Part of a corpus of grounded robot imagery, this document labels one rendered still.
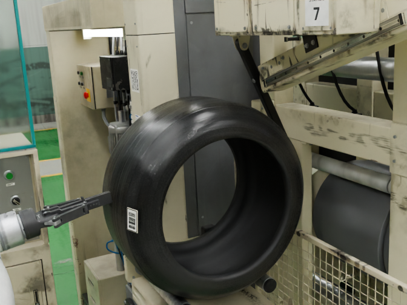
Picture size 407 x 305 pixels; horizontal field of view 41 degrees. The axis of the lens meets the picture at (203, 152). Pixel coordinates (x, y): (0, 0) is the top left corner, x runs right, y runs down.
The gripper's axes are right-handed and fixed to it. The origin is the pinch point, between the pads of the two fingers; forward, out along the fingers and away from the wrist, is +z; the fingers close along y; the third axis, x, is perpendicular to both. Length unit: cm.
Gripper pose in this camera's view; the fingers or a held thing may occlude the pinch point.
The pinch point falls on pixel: (98, 200)
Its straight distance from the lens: 147.4
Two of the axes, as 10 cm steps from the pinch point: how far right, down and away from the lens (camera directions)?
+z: 8.8, -2.8, 3.9
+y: -4.5, -1.9, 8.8
